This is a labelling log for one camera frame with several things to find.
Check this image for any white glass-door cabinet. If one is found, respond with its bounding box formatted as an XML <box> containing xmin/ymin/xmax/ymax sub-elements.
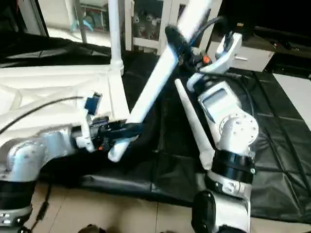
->
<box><xmin>124</xmin><ymin>0</ymin><xmax>217</xmax><ymax>52</ymax></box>

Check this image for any light blue metal frame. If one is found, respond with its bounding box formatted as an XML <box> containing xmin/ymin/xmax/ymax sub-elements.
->
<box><xmin>73</xmin><ymin>0</ymin><xmax>98</xmax><ymax>34</ymax></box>

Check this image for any black mat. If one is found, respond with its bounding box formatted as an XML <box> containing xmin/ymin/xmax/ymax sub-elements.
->
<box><xmin>0</xmin><ymin>29</ymin><xmax>311</xmax><ymax>225</ymax></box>

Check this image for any white drawer unit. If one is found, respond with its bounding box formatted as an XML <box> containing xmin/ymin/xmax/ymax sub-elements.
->
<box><xmin>207</xmin><ymin>41</ymin><xmax>276</xmax><ymax>73</ymax></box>

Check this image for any white plastic table leg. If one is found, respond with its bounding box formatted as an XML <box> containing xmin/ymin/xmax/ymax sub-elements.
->
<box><xmin>107</xmin><ymin>0</ymin><xmax>125</xmax><ymax>74</ymax></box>
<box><xmin>107</xmin><ymin>0</ymin><xmax>215</xmax><ymax>164</ymax></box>
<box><xmin>173</xmin><ymin>78</ymin><xmax>217</xmax><ymax>171</ymax></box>

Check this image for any white flat panel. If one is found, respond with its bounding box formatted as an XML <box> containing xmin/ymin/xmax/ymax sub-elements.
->
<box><xmin>271</xmin><ymin>73</ymin><xmax>311</xmax><ymax>133</ymax></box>

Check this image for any white plastic table top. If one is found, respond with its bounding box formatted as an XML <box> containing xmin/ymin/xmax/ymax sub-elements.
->
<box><xmin>0</xmin><ymin>66</ymin><xmax>130</xmax><ymax>147</ymax></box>

